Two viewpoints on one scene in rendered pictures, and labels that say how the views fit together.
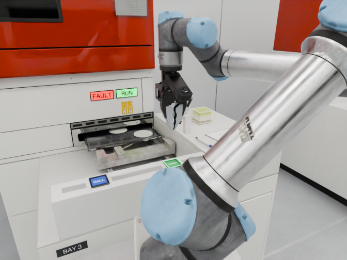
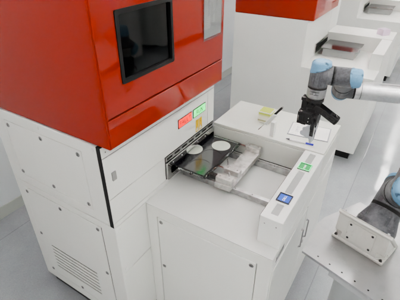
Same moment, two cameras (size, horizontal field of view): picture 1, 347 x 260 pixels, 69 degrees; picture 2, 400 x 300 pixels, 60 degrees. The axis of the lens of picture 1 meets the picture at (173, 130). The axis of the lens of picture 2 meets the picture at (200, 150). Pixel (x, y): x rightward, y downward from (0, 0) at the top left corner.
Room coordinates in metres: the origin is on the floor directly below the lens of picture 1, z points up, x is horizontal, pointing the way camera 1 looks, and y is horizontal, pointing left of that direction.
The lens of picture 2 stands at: (-0.05, 1.11, 1.89)
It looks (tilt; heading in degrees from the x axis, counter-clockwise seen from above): 33 degrees down; 328
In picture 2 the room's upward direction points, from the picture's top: straight up
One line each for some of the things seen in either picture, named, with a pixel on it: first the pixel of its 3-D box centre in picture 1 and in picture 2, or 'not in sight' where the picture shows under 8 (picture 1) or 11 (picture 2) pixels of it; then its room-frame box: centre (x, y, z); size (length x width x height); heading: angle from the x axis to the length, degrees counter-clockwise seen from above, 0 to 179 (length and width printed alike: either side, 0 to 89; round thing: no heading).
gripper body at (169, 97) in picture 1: (170, 84); (311, 110); (0.82, 0.01, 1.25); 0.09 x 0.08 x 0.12; 26
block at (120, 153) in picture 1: (119, 152); (232, 171); (1.02, 0.24, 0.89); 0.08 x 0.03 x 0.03; 26
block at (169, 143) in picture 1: (168, 143); (253, 148); (1.13, 0.02, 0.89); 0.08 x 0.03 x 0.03; 26
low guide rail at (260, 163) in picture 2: (162, 155); (250, 161); (1.11, 0.05, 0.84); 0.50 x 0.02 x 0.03; 26
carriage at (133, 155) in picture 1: (136, 155); (239, 168); (1.06, 0.17, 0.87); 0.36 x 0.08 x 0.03; 116
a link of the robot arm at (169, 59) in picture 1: (170, 59); (315, 93); (0.81, 0.01, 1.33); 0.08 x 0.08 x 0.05
